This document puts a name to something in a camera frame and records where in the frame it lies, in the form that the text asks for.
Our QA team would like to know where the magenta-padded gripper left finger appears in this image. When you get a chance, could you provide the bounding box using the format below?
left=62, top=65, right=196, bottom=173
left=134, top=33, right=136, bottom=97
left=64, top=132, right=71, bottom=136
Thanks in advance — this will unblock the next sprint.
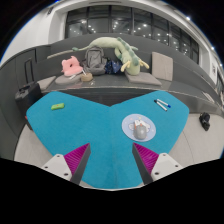
left=40, top=142, right=92, bottom=186

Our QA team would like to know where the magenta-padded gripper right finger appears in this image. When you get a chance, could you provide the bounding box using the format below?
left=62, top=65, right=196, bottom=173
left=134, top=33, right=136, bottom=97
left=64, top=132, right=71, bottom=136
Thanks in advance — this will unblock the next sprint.
left=131, top=142, right=184, bottom=185

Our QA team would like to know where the grey white computer mouse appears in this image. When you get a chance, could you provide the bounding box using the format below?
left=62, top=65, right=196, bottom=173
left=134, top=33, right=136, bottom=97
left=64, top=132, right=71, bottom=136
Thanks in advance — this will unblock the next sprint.
left=133, top=120, right=148, bottom=141

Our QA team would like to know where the round light blue mouse pad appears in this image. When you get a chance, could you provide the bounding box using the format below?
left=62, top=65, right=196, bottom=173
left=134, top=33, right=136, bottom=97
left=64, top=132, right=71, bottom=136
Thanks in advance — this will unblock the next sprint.
left=121, top=113, right=157, bottom=143

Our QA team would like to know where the green whiteboard eraser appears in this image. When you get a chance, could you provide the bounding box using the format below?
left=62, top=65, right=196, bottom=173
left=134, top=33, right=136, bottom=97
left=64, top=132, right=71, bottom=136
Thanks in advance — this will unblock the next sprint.
left=50, top=102, right=66, bottom=111

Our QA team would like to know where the white marker with blue cap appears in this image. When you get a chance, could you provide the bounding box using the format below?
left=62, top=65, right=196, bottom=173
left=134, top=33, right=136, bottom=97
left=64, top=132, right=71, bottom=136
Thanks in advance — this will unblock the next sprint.
left=156, top=98, right=172, bottom=109

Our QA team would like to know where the small black bag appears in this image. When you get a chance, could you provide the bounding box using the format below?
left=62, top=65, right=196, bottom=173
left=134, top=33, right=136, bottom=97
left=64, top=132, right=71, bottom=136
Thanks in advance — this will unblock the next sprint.
left=198, top=112, right=212, bottom=132

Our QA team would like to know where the black suitcase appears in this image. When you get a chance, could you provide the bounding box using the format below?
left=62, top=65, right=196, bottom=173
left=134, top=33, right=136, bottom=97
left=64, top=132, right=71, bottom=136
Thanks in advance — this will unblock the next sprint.
left=14, top=82, right=44, bottom=131

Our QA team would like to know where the flat grey seat cushion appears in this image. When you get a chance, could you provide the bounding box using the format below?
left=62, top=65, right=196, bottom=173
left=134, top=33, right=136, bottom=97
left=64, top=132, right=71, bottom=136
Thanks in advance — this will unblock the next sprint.
left=125, top=71, right=163, bottom=87
left=36, top=75, right=58, bottom=91
left=54, top=73, right=84, bottom=86

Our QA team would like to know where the grey curved stepped bench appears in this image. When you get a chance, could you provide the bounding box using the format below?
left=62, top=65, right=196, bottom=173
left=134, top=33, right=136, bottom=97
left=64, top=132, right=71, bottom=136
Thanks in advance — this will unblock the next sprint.
left=33, top=32, right=224, bottom=116

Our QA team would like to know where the pink plush cushion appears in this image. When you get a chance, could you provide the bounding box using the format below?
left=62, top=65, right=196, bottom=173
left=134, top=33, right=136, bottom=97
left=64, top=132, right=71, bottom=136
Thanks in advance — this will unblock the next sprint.
left=60, top=55, right=84, bottom=78

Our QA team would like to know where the upright grey seat cushion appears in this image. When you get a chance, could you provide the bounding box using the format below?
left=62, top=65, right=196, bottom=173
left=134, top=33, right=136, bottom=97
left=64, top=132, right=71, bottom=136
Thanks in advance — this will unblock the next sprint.
left=151, top=51, right=174, bottom=82

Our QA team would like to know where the dark blue patterned bag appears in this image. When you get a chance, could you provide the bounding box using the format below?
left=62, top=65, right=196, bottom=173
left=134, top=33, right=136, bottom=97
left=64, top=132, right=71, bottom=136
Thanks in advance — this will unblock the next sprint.
left=104, top=59, right=124, bottom=75

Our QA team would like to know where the grey backpack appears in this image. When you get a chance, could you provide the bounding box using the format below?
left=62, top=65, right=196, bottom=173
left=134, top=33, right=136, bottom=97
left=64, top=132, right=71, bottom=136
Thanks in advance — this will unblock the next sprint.
left=81, top=45, right=108, bottom=76

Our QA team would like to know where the long green dragon plush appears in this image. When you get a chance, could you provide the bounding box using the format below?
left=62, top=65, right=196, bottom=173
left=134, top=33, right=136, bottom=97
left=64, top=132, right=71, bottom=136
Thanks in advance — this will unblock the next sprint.
left=72, top=36, right=150, bottom=76

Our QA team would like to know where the dark glass window wall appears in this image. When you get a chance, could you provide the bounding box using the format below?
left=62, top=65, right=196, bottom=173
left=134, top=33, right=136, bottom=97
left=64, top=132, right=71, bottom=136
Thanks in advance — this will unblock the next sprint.
left=64, top=5, right=200, bottom=64

